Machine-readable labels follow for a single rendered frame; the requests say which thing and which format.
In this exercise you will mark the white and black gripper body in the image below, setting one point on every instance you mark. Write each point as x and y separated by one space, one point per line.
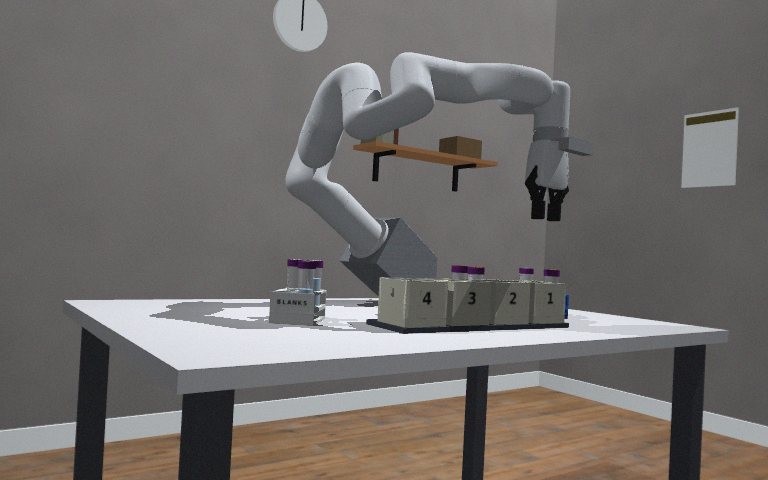
552 164

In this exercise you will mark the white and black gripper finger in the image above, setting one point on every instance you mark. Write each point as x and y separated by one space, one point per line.
554 207
538 206

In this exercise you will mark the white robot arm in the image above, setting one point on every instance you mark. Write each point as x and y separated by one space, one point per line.
414 77

